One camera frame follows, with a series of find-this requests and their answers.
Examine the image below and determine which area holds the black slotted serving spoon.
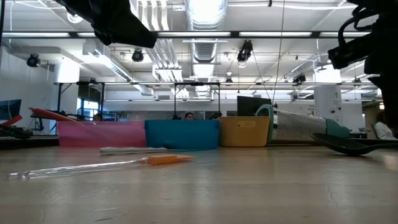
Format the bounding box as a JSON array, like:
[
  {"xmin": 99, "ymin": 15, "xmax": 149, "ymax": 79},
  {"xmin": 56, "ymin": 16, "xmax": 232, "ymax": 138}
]
[{"xmin": 310, "ymin": 133, "xmax": 398, "ymax": 157}]

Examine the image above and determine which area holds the teal plastic bin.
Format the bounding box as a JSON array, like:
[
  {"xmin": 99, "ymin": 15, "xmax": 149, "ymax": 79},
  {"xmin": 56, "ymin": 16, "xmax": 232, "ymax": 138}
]
[{"xmin": 144, "ymin": 119, "xmax": 221, "ymax": 152}]

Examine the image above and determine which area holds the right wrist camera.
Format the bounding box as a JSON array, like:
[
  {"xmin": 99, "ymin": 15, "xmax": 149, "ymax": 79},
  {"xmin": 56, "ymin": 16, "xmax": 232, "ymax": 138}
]
[{"xmin": 328, "ymin": 32, "xmax": 376, "ymax": 70}]

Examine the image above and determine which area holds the blue screen monitor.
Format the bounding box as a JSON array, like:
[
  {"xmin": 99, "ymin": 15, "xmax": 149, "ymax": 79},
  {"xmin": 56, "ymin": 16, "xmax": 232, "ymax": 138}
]
[{"xmin": 0, "ymin": 99, "xmax": 22, "ymax": 121}]

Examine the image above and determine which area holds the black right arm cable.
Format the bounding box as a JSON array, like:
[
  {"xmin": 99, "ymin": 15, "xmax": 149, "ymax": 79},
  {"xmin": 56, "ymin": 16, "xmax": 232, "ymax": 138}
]
[{"xmin": 338, "ymin": 4, "xmax": 374, "ymax": 41}]

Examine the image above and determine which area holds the metal box grater teal handle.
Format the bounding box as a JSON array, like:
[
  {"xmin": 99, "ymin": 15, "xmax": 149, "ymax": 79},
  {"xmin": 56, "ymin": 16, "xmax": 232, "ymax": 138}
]
[{"xmin": 255, "ymin": 104, "xmax": 353, "ymax": 146}]

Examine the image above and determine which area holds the pink plastic bin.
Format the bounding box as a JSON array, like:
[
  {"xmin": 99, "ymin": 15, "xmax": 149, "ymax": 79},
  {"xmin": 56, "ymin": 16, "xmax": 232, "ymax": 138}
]
[{"xmin": 57, "ymin": 120, "xmax": 147, "ymax": 148}]

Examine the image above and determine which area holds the black ceiling spotlight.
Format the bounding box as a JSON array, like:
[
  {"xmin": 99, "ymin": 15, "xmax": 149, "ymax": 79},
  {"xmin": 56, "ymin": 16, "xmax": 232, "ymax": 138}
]
[
  {"xmin": 26, "ymin": 54, "xmax": 40, "ymax": 68},
  {"xmin": 131, "ymin": 49, "xmax": 144, "ymax": 63},
  {"xmin": 292, "ymin": 73, "xmax": 307, "ymax": 85}
]

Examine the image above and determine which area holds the orange mini spatula clear handle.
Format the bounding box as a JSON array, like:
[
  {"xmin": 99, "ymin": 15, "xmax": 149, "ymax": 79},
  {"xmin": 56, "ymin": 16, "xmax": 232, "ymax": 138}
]
[{"xmin": 7, "ymin": 154, "xmax": 194, "ymax": 181}]

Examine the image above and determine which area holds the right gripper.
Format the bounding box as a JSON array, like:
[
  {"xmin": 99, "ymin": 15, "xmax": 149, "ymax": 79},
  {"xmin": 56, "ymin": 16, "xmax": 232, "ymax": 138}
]
[{"xmin": 363, "ymin": 15, "xmax": 398, "ymax": 132}]

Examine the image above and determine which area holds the black beam with light strips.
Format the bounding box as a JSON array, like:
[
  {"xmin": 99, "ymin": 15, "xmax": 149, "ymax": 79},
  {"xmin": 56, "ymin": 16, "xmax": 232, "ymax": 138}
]
[{"xmin": 0, "ymin": 30, "xmax": 371, "ymax": 39}]

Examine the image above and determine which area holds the black overhead camera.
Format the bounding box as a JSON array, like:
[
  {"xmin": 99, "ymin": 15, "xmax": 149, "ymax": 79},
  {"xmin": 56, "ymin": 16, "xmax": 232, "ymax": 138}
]
[{"xmin": 236, "ymin": 39, "xmax": 254, "ymax": 63}]

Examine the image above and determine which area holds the red background object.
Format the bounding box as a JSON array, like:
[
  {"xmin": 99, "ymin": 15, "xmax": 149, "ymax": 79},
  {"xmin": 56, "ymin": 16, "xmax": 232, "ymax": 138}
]
[{"xmin": 0, "ymin": 114, "xmax": 24, "ymax": 128}]

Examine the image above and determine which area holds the black background rig frame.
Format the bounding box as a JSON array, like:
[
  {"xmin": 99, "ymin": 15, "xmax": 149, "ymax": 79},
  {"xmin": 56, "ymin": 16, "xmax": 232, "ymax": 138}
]
[{"xmin": 55, "ymin": 81, "xmax": 221, "ymax": 121}]

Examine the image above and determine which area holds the red spoon metal shaft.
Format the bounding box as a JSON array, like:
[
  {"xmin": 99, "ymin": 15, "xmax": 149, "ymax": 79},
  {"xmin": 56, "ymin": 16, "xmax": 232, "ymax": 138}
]
[{"xmin": 28, "ymin": 107, "xmax": 82, "ymax": 125}]

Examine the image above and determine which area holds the thin hanging cable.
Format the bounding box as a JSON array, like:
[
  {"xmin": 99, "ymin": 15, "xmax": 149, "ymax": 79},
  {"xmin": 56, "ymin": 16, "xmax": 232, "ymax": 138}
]
[{"xmin": 271, "ymin": 0, "xmax": 285, "ymax": 105}]

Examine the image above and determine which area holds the black monitor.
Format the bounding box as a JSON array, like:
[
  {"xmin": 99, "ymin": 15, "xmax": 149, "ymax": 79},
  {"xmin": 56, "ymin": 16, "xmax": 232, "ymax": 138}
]
[{"xmin": 236, "ymin": 95, "xmax": 274, "ymax": 116}]

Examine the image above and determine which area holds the orange plastic bin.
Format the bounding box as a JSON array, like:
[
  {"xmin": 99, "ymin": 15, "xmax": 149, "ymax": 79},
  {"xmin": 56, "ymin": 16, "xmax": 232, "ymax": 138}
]
[{"xmin": 217, "ymin": 116, "xmax": 272, "ymax": 148}]

